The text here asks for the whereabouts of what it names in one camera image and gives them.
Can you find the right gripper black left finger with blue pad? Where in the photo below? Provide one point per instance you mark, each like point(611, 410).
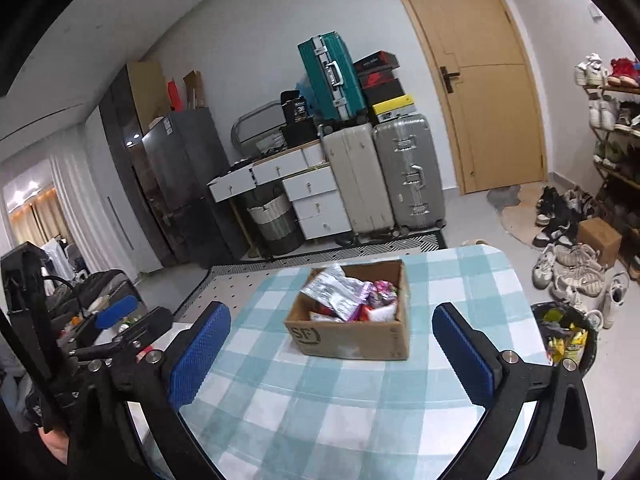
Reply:
point(104, 443)

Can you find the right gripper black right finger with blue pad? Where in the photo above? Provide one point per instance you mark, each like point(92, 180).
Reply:
point(559, 442)

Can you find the silver white snack bag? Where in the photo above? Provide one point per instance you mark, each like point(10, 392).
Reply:
point(332, 288)

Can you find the colourful purple snack bag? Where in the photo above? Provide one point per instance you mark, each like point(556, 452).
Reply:
point(382, 294)

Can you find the red white balloon glue packet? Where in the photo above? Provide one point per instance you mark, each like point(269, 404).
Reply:
point(383, 314)

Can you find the person's left hand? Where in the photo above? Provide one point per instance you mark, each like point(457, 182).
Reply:
point(57, 442)

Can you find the teal plaid tablecloth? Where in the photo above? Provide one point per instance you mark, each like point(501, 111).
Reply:
point(267, 411)

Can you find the black trash bin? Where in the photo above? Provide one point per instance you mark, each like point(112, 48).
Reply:
point(567, 334)

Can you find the white woven laundry basket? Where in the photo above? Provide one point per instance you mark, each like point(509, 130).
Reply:
point(277, 222)

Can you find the SF Express cardboard box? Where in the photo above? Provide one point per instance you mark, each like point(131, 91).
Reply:
point(317, 330)

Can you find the small cardboard box on floor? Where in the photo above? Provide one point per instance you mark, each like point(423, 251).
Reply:
point(601, 237)

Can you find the dark grey refrigerator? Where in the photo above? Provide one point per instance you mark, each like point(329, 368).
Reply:
point(185, 155)

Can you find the white drawer cabinet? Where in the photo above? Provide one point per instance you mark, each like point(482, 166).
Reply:
point(308, 182)

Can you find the beige suitcase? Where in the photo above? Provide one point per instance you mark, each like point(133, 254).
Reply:
point(359, 177)

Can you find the teal suitcase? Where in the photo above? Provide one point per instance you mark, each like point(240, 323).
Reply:
point(333, 79)

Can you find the silver suitcase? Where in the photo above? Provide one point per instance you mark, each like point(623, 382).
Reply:
point(410, 168)

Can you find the wooden door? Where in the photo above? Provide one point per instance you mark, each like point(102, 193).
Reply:
point(486, 91)

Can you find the wooden shoe rack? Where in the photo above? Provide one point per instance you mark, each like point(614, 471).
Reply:
point(612, 91)

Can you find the yellow shoe box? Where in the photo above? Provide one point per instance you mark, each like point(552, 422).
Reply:
point(402, 105)

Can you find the black shoe boxes stack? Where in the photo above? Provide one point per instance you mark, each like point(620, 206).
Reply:
point(377, 79)

